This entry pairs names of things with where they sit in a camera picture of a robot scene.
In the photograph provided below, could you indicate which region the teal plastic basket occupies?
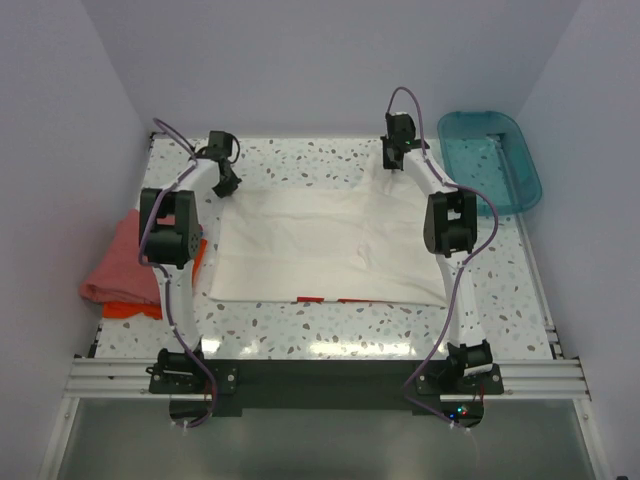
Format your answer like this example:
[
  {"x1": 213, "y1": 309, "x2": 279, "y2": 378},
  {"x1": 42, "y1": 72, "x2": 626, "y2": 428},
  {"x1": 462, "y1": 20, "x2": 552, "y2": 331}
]
[{"x1": 437, "y1": 111, "x2": 542, "y2": 216}]

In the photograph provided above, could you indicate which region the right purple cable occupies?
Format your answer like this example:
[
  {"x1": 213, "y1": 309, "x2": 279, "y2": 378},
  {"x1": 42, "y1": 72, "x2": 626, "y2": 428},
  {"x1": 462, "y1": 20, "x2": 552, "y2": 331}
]
[{"x1": 385, "y1": 86, "x2": 501, "y2": 419}]

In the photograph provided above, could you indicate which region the purple cable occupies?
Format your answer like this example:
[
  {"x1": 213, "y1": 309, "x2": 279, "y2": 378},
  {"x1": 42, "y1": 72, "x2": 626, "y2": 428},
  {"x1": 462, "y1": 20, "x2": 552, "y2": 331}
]
[
  {"x1": 385, "y1": 86, "x2": 501, "y2": 419},
  {"x1": 136, "y1": 117, "x2": 221, "y2": 430}
]

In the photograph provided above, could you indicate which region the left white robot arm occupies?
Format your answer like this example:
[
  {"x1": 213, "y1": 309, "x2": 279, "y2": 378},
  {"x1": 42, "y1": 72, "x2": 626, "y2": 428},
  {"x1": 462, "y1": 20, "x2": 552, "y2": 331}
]
[{"x1": 138, "y1": 118, "x2": 241, "y2": 397}]

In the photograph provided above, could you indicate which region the folded orange t shirt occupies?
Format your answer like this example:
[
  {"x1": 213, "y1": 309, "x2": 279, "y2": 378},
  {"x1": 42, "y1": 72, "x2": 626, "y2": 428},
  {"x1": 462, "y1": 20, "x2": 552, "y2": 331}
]
[{"x1": 102, "y1": 239, "x2": 208, "y2": 320}]

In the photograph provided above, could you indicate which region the folded pink t shirt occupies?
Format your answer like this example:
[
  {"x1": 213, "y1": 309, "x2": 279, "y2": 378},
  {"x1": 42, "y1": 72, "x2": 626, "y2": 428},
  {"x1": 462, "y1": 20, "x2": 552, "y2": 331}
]
[{"x1": 78, "y1": 209, "x2": 160, "y2": 306}]

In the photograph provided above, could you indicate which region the white t shirt red print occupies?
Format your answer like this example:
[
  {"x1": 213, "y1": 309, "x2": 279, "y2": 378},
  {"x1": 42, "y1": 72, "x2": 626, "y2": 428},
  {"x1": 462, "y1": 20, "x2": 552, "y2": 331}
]
[{"x1": 209, "y1": 158, "x2": 447, "y2": 307}]

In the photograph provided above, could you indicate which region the aluminium frame rail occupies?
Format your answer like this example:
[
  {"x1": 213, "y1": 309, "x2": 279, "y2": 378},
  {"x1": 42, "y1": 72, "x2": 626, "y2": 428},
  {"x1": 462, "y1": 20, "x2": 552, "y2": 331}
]
[{"x1": 63, "y1": 358, "x2": 590, "y2": 401}]

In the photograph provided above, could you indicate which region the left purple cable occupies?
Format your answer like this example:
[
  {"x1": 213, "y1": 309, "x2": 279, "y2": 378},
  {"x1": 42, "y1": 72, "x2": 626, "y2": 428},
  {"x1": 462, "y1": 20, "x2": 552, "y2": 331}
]
[{"x1": 136, "y1": 117, "x2": 221, "y2": 430}]

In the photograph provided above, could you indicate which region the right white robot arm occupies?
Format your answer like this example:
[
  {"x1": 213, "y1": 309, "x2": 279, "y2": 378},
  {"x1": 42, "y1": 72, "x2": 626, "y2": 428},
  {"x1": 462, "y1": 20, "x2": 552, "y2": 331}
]
[{"x1": 381, "y1": 113, "x2": 493, "y2": 393}]

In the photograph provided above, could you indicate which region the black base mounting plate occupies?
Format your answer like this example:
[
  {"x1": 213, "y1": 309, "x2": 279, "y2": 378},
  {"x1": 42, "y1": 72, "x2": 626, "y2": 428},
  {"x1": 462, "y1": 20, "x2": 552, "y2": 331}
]
[{"x1": 146, "y1": 350, "x2": 505, "y2": 427}]

